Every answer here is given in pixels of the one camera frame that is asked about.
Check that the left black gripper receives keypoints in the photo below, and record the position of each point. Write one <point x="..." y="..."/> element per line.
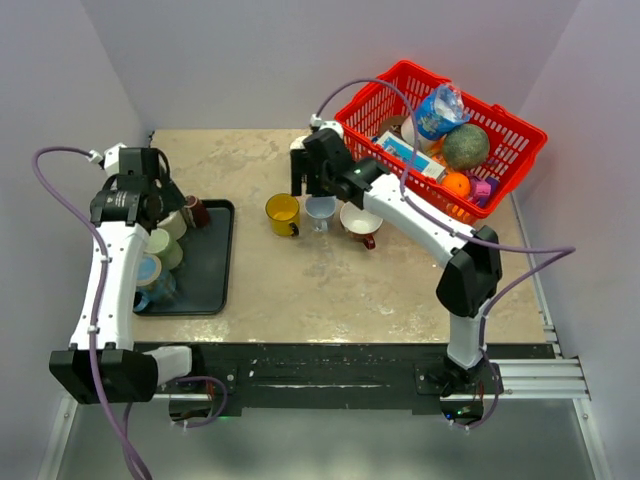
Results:
<point x="172" y="197"/>

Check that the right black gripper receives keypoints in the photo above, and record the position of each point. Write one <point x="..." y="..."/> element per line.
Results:
<point x="299" y="167"/>

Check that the pale blue mug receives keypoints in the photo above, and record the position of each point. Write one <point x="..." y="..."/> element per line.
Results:
<point x="321" y="211"/>

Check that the yellow mug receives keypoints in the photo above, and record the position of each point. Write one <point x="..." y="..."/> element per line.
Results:
<point x="283" y="212"/>

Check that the brown floral mug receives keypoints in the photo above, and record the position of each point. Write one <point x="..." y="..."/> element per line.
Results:
<point x="360" y="225"/>

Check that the teal rimmed mug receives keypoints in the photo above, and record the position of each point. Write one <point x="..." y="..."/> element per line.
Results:
<point x="155" y="284"/>

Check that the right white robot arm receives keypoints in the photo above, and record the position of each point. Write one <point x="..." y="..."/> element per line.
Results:
<point x="471" y="265"/>

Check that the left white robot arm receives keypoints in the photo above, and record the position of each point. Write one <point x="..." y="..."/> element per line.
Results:
<point x="100" y="361"/>

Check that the white cream mug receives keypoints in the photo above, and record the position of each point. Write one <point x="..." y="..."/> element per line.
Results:
<point x="175" y="225"/>

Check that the dark maroon mug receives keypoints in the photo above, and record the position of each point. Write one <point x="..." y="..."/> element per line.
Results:
<point x="195" y="213"/>

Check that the pale green mug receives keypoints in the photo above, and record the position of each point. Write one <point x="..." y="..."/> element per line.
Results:
<point x="162" y="245"/>

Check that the black labelled can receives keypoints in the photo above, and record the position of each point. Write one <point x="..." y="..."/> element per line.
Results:
<point x="298" y="143"/>

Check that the black plastic tray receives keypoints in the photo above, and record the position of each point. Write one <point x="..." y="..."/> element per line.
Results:
<point x="203" y="275"/>

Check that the blue white box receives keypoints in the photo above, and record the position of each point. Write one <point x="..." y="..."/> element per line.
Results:
<point x="399" y="149"/>

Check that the blue white snack bag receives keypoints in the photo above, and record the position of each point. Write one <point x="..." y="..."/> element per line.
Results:
<point x="439" y="113"/>

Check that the orange fruit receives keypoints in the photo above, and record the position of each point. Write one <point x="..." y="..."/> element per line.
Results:
<point x="458" y="183"/>

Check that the green melon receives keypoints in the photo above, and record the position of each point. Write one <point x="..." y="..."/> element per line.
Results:
<point x="465" y="147"/>

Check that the purple toy block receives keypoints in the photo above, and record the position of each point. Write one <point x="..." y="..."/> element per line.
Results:
<point x="482" y="190"/>

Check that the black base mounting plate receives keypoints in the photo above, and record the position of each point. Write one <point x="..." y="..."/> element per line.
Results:
<point x="345" y="376"/>

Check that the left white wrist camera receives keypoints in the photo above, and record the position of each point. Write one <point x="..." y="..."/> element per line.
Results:
<point x="108" y="161"/>

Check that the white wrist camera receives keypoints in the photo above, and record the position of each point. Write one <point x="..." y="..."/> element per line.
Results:
<point x="316" y="123"/>
<point x="108" y="161"/>

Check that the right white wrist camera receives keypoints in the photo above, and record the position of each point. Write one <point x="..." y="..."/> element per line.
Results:
<point x="316" y="123"/>

